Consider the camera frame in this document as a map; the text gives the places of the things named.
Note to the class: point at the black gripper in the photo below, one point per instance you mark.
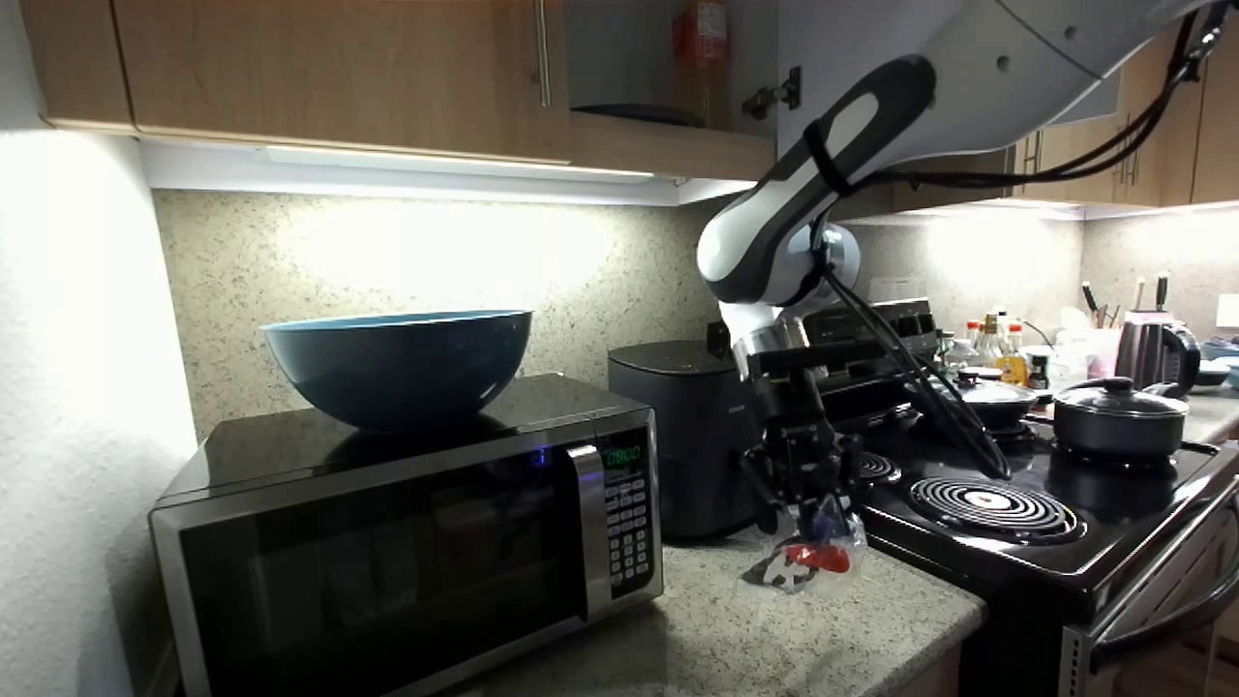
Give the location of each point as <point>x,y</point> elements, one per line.
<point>797,426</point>

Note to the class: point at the clear plastic bag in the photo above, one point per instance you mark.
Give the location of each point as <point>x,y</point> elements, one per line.
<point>805,559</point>

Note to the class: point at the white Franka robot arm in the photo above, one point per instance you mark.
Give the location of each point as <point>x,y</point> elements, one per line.
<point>979,65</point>

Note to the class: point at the metal cabinet hinge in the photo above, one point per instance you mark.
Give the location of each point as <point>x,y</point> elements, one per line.
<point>770,93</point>

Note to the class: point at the open cabinet door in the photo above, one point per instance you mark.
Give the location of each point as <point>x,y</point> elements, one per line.
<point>836,39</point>

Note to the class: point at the under-cabinet light strip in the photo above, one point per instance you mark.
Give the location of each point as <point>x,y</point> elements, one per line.
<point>390,175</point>

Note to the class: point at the closed wooden cabinet door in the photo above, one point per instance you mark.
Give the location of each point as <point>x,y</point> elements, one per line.
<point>324,65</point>

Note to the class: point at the black air fryer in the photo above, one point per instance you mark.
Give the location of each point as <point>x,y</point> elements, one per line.
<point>684,440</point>

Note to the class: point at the yellow condiment bottle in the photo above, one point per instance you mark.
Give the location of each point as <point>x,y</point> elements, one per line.
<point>1012,367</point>

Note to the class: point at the black electric stove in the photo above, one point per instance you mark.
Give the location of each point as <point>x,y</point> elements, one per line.
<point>1059,544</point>

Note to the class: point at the white countertop container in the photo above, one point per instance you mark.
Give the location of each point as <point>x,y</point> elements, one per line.
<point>1083,351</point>

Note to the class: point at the black pot with lid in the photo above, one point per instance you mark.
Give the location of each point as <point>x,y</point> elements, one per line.
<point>1116,418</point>

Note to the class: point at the steel microwave oven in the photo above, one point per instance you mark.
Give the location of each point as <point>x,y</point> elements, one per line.
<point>390,568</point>

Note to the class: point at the dark blue bowl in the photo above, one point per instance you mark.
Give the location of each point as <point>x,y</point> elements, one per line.
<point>399,371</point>

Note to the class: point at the bottle with red label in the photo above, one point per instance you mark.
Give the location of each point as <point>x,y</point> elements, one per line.
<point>702,61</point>

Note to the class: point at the wooden side cabinets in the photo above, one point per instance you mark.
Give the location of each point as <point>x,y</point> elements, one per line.
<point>1164,140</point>

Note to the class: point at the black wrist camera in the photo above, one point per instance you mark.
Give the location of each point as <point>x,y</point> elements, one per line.
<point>774,351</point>

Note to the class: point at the wooden wall cabinet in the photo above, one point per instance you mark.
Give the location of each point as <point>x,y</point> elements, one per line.
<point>643,140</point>

